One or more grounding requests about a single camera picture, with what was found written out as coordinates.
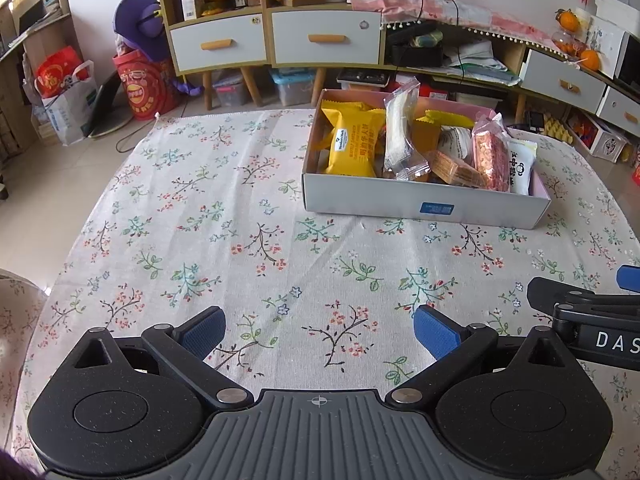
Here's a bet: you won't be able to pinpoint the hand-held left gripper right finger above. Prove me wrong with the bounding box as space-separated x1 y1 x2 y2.
385 303 576 407

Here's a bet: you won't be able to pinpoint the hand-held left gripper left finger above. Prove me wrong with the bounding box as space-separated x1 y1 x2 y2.
67 306 256 409

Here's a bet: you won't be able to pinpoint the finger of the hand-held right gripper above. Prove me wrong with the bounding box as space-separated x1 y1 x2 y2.
616 264 640 292
527 276 640 309

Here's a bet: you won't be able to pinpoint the large pecan print snack packet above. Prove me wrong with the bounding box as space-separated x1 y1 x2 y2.
506 138 539 197

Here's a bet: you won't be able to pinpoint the pink cardboard box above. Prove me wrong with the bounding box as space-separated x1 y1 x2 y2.
300 88 552 231

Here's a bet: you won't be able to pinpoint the clear pink snack packet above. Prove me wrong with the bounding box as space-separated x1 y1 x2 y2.
471 111 512 193

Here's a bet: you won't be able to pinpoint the golden brown long snack packet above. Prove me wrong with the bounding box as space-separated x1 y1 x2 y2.
426 149 484 189

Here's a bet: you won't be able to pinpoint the white grey print snack packet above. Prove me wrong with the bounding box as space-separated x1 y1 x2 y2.
439 126 474 162

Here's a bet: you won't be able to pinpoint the plain yellow snack packet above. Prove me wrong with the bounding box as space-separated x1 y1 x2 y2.
414 109 477 162

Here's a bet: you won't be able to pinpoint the yellow snack packet blue logo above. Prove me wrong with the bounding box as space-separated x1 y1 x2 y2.
319 100 387 178

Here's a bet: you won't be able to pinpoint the white printed toy box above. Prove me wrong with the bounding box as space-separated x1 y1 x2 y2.
589 124 629 163

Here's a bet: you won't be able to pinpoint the yellow toy blocks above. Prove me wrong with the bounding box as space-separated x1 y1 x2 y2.
541 111 577 144

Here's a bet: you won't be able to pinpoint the floral seat cover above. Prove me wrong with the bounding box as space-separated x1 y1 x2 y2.
0 268 49 366

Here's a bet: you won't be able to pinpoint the white microwave oven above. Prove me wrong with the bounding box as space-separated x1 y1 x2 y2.
611 31 640 94

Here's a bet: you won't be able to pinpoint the oranges in bag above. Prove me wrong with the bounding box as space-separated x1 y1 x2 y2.
551 29 587 57

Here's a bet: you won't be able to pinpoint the pile of papers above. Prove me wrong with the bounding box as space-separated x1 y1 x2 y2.
441 39 522 87

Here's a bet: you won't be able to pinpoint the clear storage bin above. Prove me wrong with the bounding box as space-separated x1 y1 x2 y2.
211 69 251 108

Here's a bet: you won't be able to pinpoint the black laptop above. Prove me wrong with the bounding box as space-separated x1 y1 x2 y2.
86 69 133 139

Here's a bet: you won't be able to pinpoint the large red printed bag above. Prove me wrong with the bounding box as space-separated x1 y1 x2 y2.
111 49 181 122

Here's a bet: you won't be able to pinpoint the white shopping bag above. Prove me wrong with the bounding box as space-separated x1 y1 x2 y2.
41 59 99 147

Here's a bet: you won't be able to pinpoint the blue lidded storage bin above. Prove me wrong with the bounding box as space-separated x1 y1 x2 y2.
270 66 318 108

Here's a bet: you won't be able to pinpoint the black flat device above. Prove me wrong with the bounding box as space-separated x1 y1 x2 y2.
336 68 392 87

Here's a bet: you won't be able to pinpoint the black storage box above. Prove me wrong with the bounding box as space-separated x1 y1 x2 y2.
390 29 446 69

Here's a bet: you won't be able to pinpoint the small red gift bag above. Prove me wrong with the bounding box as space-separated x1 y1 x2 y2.
33 45 84 101

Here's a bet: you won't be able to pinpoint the pink table runner cloth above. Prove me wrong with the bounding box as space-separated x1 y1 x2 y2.
344 0 557 47

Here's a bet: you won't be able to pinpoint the purple plush toy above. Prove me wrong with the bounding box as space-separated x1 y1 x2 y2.
111 0 204 97

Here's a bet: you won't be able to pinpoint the wooden drawer cabinet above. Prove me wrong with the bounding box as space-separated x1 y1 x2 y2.
152 0 387 112

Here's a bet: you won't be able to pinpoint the wooden bookshelf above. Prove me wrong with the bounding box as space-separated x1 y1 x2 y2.
0 0 72 163

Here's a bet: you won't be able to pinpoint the white drawer orange handle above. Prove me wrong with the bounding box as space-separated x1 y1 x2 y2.
169 13 269 74
596 85 640 138
270 8 382 67
520 48 609 114

